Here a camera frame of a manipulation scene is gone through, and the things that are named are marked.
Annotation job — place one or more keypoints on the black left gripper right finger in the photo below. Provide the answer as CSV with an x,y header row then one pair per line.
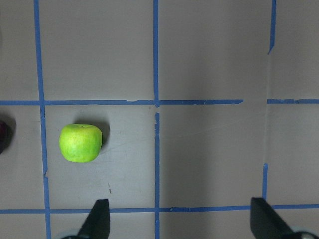
x,y
265,223

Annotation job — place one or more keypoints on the green apple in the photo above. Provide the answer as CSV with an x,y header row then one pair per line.
x,y
80,143

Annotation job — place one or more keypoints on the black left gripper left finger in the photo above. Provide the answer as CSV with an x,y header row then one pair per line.
x,y
97,224

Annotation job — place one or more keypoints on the dark purple apple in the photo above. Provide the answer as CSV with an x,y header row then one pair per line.
x,y
4,136

